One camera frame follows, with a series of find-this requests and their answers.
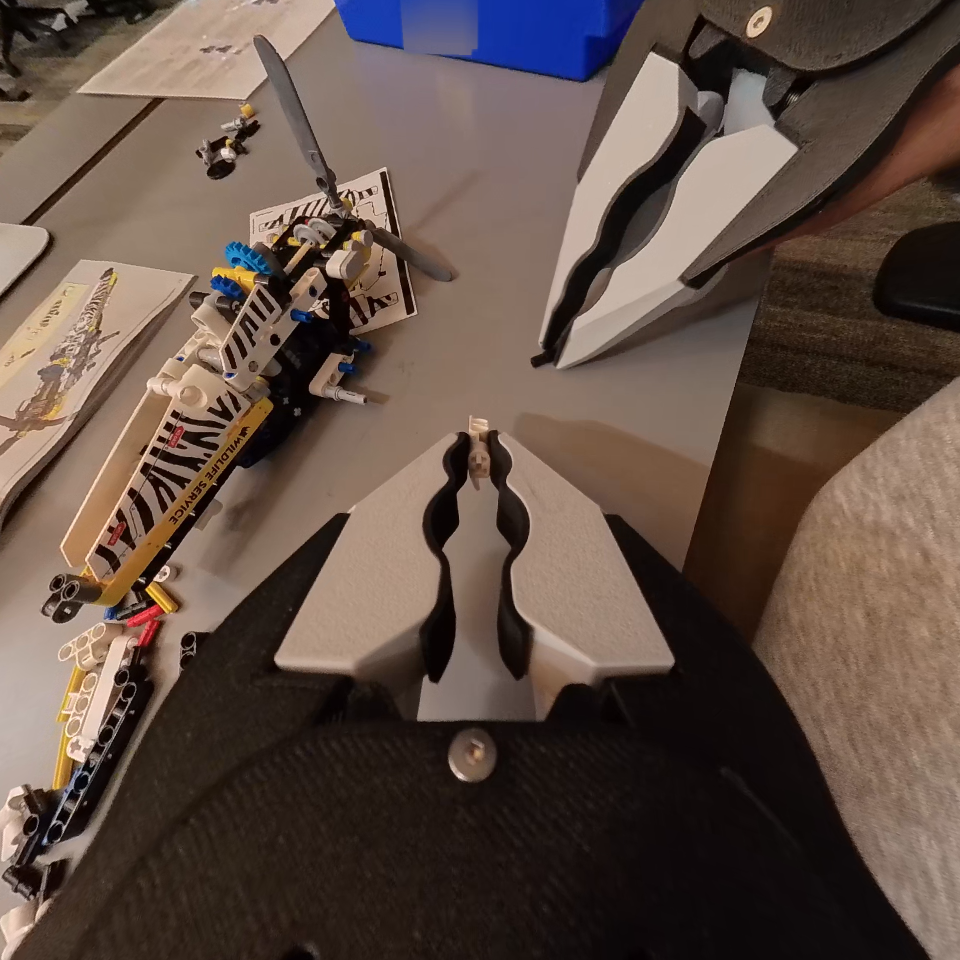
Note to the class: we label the black double-hole lego connector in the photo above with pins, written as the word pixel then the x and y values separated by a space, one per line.
pixel 191 646

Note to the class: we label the black lego pin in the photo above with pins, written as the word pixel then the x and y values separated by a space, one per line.
pixel 538 361

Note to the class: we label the black office chair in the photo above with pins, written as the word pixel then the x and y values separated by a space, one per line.
pixel 922 277

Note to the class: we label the blue plastic bin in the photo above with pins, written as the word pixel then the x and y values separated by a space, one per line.
pixel 525 45

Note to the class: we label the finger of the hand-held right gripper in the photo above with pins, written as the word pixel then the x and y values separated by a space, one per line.
pixel 720 210
pixel 630 135

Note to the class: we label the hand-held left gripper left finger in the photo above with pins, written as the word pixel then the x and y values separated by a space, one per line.
pixel 360 600

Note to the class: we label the zebra striped lego helicopter model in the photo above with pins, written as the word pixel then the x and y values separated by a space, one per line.
pixel 180 465

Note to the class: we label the zebra striped sticker sheet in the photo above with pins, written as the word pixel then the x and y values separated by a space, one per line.
pixel 379 206

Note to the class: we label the person's right hand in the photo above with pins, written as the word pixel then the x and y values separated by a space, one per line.
pixel 919 142

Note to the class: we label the white flat rounded pad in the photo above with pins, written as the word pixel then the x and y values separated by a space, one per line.
pixel 19 255

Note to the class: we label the small grey yellow lego assembly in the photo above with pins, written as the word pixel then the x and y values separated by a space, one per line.
pixel 225 146

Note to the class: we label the white printed paper sheet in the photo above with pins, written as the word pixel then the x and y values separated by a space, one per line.
pixel 187 60

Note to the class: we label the white lego connector piece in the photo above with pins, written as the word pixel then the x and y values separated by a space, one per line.
pixel 477 427

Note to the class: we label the pile of loose lego pieces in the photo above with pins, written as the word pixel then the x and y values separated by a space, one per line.
pixel 112 720

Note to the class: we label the open helicopter instruction booklet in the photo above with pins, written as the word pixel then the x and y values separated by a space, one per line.
pixel 75 352

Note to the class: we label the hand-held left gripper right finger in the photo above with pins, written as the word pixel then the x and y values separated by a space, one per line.
pixel 585 600

